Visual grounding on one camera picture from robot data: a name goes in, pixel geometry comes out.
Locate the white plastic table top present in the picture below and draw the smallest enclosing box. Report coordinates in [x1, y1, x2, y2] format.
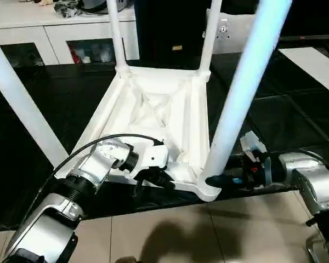
[53, 65, 223, 203]

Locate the white plastic table leg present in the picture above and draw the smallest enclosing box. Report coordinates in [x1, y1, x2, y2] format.
[106, 0, 131, 75]
[202, 0, 293, 181]
[198, 0, 223, 76]
[0, 34, 68, 168]

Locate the black table mat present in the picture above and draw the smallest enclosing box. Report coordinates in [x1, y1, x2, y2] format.
[0, 50, 329, 231]

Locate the black metal table leg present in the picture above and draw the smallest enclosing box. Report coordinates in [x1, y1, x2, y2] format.
[305, 215, 320, 227]

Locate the white flat board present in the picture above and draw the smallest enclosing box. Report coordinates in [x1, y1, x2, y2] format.
[279, 47, 329, 99]

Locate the white pillow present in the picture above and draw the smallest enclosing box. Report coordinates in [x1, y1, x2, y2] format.
[202, 8, 264, 55]

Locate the red bottle in cabinet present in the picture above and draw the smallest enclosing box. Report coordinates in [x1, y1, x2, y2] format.
[71, 46, 82, 64]

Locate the black cabinet with gold label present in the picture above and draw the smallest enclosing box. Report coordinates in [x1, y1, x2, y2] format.
[134, 0, 209, 71]

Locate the dark low tv bench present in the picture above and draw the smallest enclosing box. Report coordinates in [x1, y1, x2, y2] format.
[279, 34, 329, 58]

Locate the white glass-door cabinet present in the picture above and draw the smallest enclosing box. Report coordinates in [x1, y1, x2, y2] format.
[0, 0, 140, 66]

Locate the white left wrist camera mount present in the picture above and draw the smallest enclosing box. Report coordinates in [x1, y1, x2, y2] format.
[123, 144, 169, 181]

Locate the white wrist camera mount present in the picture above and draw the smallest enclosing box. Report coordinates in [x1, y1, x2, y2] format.
[123, 144, 169, 181]
[240, 130, 272, 188]

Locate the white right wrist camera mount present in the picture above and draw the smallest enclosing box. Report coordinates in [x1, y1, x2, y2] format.
[240, 130, 272, 188]

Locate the chrome tube chair frame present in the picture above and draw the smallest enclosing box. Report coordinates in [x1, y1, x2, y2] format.
[305, 235, 329, 263]

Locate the grey bag with black strap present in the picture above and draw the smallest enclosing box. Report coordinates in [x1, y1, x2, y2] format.
[81, 0, 135, 14]

